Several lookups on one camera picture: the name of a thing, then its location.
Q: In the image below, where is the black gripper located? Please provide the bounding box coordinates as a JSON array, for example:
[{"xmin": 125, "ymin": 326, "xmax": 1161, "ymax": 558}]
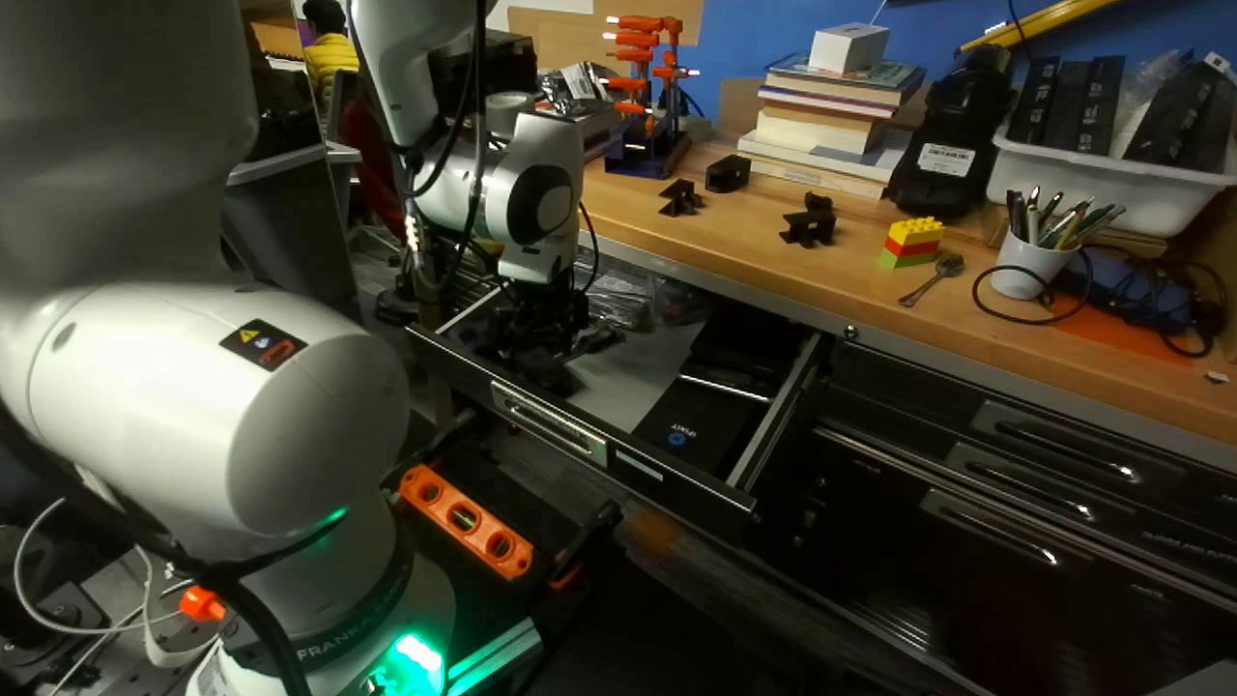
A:
[{"xmin": 481, "ymin": 272, "xmax": 601, "ymax": 391}]

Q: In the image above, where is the black metal drawer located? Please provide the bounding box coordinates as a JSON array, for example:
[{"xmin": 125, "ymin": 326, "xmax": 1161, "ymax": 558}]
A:
[{"xmin": 401, "ymin": 234, "xmax": 833, "ymax": 525}]

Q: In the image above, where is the black drawer cabinet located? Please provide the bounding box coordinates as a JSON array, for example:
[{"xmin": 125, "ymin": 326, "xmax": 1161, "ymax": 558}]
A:
[{"xmin": 423, "ymin": 188, "xmax": 1237, "ymax": 696}]

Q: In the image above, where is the black box blue logo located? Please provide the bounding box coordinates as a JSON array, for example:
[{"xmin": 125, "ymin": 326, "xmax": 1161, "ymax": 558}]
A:
[{"xmin": 635, "ymin": 370, "xmax": 780, "ymax": 485}]

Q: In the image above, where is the orange spirit level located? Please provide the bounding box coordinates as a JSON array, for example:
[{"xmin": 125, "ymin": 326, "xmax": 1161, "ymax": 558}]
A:
[{"xmin": 392, "ymin": 460, "xmax": 541, "ymax": 587}]

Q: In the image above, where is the crumpled silver foil bag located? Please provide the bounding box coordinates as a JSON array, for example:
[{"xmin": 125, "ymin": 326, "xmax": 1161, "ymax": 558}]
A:
[{"xmin": 539, "ymin": 57, "xmax": 619, "ymax": 127}]

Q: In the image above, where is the chunky black plastic part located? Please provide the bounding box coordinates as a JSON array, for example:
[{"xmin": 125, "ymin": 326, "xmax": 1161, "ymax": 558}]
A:
[{"xmin": 777, "ymin": 188, "xmax": 843, "ymax": 252}]

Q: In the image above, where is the brown cardboard sheet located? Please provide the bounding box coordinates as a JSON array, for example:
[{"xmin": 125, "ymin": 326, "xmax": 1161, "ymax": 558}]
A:
[{"xmin": 504, "ymin": 0, "xmax": 713, "ymax": 56}]

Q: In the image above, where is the stack of books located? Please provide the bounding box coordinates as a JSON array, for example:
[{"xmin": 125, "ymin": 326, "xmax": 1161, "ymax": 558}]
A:
[{"xmin": 736, "ymin": 56, "xmax": 927, "ymax": 187}]

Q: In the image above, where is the colourful toy brick stack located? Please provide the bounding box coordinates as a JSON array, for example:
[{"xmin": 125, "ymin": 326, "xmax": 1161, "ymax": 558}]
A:
[{"xmin": 879, "ymin": 212, "xmax": 952, "ymax": 275}]

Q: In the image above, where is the orange plug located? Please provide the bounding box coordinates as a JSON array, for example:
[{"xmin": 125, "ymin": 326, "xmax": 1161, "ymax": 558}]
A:
[{"xmin": 175, "ymin": 583, "xmax": 232, "ymax": 631}]

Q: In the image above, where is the metal spoon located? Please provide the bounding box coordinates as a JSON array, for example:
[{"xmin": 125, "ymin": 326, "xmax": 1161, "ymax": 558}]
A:
[{"xmin": 892, "ymin": 252, "xmax": 972, "ymax": 313}]

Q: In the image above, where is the small white box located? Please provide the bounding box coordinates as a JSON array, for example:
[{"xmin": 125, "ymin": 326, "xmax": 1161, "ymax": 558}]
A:
[{"xmin": 803, "ymin": 21, "xmax": 892, "ymax": 80}]

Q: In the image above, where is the black label printer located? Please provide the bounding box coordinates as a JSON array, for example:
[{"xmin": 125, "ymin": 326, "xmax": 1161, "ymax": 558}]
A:
[{"xmin": 881, "ymin": 49, "xmax": 1019, "ymax": 225}]

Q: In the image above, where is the white pen cup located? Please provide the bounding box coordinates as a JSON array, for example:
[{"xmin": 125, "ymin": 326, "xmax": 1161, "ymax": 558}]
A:
[{"xmin": 985, "ymin": 225, "xmax": 1085, "ymax": 304}]

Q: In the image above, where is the assorted pens bunch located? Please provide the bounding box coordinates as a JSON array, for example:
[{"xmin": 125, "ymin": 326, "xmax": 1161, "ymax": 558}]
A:
[{"xmin": 1003, "ymin": 187, "xmax": 1130, "ymax": 252}]

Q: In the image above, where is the white plastic bin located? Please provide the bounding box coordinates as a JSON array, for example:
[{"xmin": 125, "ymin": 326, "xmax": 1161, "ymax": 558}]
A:
[{"xmin": 985, "ymin": 120, "xmax": 1237, "ymax": 244}]

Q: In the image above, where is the black ribbed tray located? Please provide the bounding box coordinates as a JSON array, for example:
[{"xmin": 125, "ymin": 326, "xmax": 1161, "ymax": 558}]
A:
[
  {"xmin": 1122, "ymin": 49, "xmax": 1237, "ymax": 174},
  {"xmin": 1006, "ymin": 56, "xmax": 1130, "ymax": 160}
]

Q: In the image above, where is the yellow spirit level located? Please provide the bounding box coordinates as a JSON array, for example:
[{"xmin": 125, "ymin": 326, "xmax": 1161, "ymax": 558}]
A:
[{"xmin": 959, "ymin": 0, "xmax": 1130, "ymax": 57}]

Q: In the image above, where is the blue cloth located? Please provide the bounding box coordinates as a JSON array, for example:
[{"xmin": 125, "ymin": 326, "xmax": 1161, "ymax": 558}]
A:
[{"xmin": 1070, "ymin": 244, "xmax": 1198, "ymax": 330}]

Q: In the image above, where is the blue backing board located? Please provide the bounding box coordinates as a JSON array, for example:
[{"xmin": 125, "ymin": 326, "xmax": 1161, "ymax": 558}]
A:
[{"xmin": 682, "ymin": 0, "xmax": 1237, "ymax": 102}]

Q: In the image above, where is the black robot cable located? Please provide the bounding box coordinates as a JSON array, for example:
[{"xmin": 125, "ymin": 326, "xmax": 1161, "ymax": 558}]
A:
[{"xmin": 401, "ymin": 0, "xmax": 611, "ymax": 302}]

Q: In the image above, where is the white cable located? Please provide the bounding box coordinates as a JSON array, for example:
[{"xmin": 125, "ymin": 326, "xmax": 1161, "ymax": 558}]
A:
[{"xmin": 8, "ymin": 494, "xmax": 178, "ymax": 696}]

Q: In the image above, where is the black coiled cable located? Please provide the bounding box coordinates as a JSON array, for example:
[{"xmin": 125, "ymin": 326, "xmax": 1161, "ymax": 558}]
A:
[{"xmin": 968, "ymin": 252, "xmax": 1229, "ymax": 362}]

